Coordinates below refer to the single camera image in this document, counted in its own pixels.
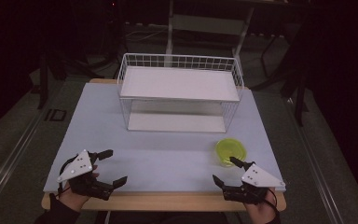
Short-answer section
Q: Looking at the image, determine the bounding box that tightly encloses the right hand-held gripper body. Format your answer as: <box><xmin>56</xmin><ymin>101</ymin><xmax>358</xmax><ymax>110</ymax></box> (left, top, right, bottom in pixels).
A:
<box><xmin>222</xmin><ymin>163</ymin><xmax>287</xmax><ymax>206</ymax></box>

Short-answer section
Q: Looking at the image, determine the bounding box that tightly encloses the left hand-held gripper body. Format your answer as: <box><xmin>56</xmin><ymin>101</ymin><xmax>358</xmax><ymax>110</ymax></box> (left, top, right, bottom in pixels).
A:
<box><xmin>56</xmin><ymin>148</ymin><xmax>116</xmax><ymax>202</ymax></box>

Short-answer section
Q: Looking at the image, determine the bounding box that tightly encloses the green plastic bowl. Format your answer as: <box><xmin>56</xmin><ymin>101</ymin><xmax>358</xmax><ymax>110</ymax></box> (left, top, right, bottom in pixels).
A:
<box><xmin>214</xmin><ymin>137</ymin><xmax>248</xmax><ymax>168</ymax></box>

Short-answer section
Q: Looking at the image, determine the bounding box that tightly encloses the white wire shelf rack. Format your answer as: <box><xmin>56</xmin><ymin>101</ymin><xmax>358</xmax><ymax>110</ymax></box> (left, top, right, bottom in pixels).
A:
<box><xmin>117</xmin><ymin>52</ymin><xmax>245</xmax><ymax>134</ymax></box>

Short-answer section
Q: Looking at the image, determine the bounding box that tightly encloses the person's right hand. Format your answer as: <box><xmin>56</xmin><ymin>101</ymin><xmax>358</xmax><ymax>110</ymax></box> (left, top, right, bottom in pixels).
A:
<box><xmin>243</xmin><ymin>189</ymin><xmax>280</xmax><ymax>224</ymax></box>

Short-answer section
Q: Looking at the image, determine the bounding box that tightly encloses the person's left hand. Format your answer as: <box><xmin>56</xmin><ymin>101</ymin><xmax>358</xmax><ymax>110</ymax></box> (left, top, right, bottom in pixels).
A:
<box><xmin>58</xmin><ymin>165</ymin><xmax>101</xmax><ymax>213</ymax></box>

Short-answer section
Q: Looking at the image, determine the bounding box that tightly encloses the pale blue table mat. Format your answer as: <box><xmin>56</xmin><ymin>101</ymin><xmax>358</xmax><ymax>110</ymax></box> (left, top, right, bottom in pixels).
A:
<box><xmin>42</xmin><ymin>81</ymin><xmax>287</xmax><ymax>194</ymax></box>

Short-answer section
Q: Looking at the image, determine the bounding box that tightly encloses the dark metal stand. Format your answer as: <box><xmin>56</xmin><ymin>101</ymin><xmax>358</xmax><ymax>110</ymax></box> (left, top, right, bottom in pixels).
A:
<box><xmin>36</xmin><ymin>50</ymin><xmax>68</xmax><ymax>110</ymax></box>
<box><xmin>251</xmin><ymin>31</ymin><xmax>310</xmax><ymax>127</ymax></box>

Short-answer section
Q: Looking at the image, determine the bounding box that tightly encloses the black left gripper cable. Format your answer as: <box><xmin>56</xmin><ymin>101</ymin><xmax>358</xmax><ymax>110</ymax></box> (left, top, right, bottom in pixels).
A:
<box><xmin>57</xmin><ymin>154</ymin><xmax>76</xmax><ymax>199</ymax></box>

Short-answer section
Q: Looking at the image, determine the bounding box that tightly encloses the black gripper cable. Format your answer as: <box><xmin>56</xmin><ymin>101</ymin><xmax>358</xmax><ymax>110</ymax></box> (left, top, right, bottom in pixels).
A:
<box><xmin>57</xmin><ymin>154</ymin><xmax>76</xmax><ymax>199</ymax></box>
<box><xmin>262</xmin><ymin>187</ymin><xmax>282</xmax><ymax>220</ymax></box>

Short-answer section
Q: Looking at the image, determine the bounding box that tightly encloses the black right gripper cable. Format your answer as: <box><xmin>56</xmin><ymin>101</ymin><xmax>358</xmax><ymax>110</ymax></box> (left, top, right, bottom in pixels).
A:
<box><xmin>262</xmin><ymin>187</ymin><xmax>282</xmax><ymax>220</ymax></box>

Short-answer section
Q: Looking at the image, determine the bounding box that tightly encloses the metal floor rail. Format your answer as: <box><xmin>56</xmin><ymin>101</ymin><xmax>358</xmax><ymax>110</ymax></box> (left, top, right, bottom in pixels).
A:
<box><xmin>282</xmin><ymin>96</ymin><xmax>347</xmax><ymax>224</ymax></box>
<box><xmin>0</xmin><ymin>102</ymin><xmax>55</xmax><ymax>208</ymax></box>

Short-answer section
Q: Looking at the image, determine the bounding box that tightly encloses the white floor cable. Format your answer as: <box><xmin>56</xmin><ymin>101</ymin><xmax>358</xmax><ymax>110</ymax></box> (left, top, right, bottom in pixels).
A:
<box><xmin>124</xmin><ymin>23</ymin><xmax>171</xmax><ymax>43</ymax></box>

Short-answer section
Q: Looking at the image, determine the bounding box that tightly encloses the white metal frame stand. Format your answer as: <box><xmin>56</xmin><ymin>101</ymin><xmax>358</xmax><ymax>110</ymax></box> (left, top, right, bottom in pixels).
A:
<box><xmin>163</xmin><ymin>0</ymin><xmax>256</xmax><ymax>68</ymax></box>

